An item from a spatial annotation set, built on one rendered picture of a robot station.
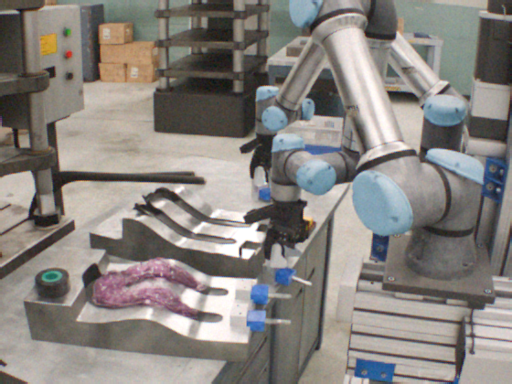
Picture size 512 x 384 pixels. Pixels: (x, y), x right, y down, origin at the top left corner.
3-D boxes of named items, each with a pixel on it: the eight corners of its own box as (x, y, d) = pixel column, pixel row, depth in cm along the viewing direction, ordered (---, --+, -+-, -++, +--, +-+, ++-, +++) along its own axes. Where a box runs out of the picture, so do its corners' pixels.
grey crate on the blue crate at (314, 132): (343, 134, 485) (344, 118, 479) (339, 149, 448) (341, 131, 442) (273, 128, 496) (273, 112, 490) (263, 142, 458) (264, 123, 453)
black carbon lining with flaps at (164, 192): (254, 229, 162) (255, 198, 159) (232, 254, 149) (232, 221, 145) (150, 208, 174) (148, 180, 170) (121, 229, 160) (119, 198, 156)
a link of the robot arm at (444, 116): (415, 147, 150) (421, 99, 144) (424, 135, 161) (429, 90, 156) (458, 155, 145) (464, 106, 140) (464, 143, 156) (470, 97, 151)
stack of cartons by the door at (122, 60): (161, 79, 800) (161, 22, 768) (153, 83, 770) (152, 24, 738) (109, 77, 815) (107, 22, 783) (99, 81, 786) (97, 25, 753)
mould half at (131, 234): (281, 246, 168) (282, 204, 163) (247, 289, 146) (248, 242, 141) (136, 216, 185) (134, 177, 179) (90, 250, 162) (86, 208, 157)
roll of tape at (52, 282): (52, 277, 126) (50, 263, 125) (78, 285, 124) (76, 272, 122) (29, 293, 120) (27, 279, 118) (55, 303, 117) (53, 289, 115)
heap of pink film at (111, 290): (208, 282, 137) (207, 253, 134) (196, 324, 121) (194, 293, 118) (106, 274, 139) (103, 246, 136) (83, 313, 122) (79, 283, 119)
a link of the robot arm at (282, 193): (264, 181, 137) (282, 172, 143) (264, 199, 138) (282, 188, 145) (292, 188, 133) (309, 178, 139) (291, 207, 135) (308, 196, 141)
